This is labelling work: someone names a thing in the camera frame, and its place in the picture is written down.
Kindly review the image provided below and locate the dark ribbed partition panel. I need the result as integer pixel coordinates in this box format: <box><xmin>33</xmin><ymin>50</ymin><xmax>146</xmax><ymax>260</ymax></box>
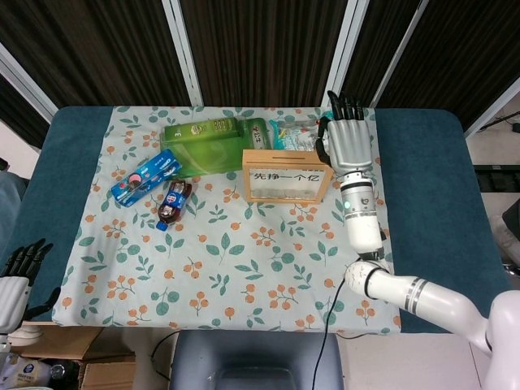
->
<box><xmin>180</xmin><ymin>0</ymin><xmax>350</xmax><ymax>107</ymax></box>
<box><xmin>0</xmin><ymin>0</ymin><xmax>192</xmax><ymax>108</ymax></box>
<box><xmin>381</xmin><ymin>0</ymin><xmax>520</xmax><ymax>128</ymax></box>
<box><xmin>336</xmin><ymin>0</ymin><xmax>423</xmax><ymax>107</ymax></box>

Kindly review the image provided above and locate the small Pepsi cola bottle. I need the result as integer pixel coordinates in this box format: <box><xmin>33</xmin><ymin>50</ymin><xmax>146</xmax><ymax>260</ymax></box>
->
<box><xmin>156</xmin><ymin>180</ymin><xmax>194</xmax><ymax>232</ymax></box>

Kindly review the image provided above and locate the silver teal snack bag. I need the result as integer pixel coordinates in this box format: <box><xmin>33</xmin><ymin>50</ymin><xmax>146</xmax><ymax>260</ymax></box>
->
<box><xmin>269</xmin><ymin>116</ymin><xmax>326</xmax><ymax>152</ymax></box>

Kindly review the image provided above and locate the white partition frame post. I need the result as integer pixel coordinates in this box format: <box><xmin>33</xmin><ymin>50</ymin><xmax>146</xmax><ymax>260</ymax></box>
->
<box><xmin>465</xmin><ymin>76</ymin><xmax>520</xmax><ymax>137</ymax></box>
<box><xmin>162</xmin><ymin>0</ymin><xmax>204</xmax><ymax>107</ymax></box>
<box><xmin>0</xmin><ymin>40</ymin><xmax>60</xmax><ymax>119</ymax></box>
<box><xmin>323</xmin><ymin>0</ymin><xmax>369</xmax><ymax>107</ymax></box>
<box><xmin>372</xmin><ymin>0</ymin><xmax>432</xmax><ymax>108</ymax></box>

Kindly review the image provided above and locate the blue Oreo cookie box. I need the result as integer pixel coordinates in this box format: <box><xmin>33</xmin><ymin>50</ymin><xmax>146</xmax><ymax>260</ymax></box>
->
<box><xmin>110</xmin><ymin>149</ymin><xmax>183</xmax><ymax>207</ymax></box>

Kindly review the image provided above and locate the black floor cable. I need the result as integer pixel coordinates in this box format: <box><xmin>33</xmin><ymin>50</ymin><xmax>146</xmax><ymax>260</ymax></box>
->
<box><xmin>150</xmin><ymin>331</ymin><xmax>180</xmax><ymax>382</ymax></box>

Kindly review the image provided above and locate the closed cardboard box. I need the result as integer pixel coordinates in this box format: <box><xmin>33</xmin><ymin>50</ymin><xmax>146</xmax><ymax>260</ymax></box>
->
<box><xmin>79</xmin><ymin>360</ymin><xmax>137</xmax><ymax>390</ymax></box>

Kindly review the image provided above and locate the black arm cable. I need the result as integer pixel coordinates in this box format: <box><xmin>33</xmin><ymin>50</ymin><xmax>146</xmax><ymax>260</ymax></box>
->
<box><xmin>314</xmin><ymin>278</ymin><xmax>351</xmax><ymax>390</ymax></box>

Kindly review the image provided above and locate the green tea packet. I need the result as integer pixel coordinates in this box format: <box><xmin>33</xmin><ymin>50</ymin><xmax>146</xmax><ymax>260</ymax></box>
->
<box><xmin>239</xmin><ymin>116</ymin><xmax>271</xmax><ymax>151</ymax></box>

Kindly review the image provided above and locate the teal blue table cover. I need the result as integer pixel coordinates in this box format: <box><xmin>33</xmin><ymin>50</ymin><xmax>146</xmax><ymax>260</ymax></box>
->
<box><xmin>7</xmin><ymin>106</ymin><xmax>517</xmax><ymax>335</ymax></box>

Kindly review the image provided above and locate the wooden coin box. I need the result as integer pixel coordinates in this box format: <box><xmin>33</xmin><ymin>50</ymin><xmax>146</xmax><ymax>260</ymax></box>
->
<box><xmin>241</xmin><ymin>148</ymin><xmax>336</xmax><ymax>203</ymax></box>

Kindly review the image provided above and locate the large green box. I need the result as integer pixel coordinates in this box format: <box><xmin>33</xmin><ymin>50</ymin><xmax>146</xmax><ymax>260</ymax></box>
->
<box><xmin>160</xmin><ymin>116</ymin><xmax>245</xmax><ymax>176</ymax></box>

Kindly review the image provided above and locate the floral leaf tablecloth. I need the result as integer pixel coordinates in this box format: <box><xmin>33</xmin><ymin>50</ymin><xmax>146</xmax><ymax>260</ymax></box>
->
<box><xmin>52</xmin><ymin>105</ymin><xmax>403</xmax><ymax>335</ymax></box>

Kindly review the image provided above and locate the white bag blue logo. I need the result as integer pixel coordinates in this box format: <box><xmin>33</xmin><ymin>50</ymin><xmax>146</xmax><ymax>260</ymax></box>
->
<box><xmin>14</xmin><ymin>359</ymin><xmax>54</xmax><ymax>390</ymax></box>

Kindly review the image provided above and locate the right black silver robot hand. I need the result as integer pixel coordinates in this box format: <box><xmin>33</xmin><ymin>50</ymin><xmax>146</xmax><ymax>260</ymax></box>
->
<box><xmin>315</xmin><ymin>90</ymin><xmax>373</xmax><ymax>174</ymax></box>

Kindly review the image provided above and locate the open cardboard box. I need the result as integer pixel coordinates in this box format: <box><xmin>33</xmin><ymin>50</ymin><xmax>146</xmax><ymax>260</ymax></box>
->
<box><xmin>19</xmin><ymin>324</ymin><xmax>137</xmax><ymax>363</ymax></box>

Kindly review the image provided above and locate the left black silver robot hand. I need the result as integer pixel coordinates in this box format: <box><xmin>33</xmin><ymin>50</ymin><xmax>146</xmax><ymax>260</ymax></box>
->
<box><xmin>0</xmin><ymin>237</ymin><xmax>62</xmax><ymax>334</ymax></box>

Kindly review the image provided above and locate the blue grey chair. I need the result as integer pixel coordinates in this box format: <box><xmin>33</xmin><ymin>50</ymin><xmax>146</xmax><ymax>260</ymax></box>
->
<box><xmin>0</xmin><ymin>169</ymin><xmax>30</xmax><ymax>247</ymax></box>

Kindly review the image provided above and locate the dark grey seat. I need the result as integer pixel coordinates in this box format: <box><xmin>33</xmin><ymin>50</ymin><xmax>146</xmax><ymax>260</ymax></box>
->
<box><xmin>169</xmin><ymin>329</ymin><xmax>345</xmax><ymax>390</ymax></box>

